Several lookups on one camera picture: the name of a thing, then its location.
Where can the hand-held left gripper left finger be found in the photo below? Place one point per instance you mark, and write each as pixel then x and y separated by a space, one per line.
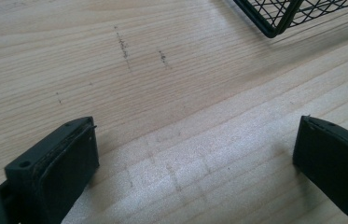
pixel 59 174

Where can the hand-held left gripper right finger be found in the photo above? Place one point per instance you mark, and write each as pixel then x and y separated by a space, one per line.
pixel 336 161

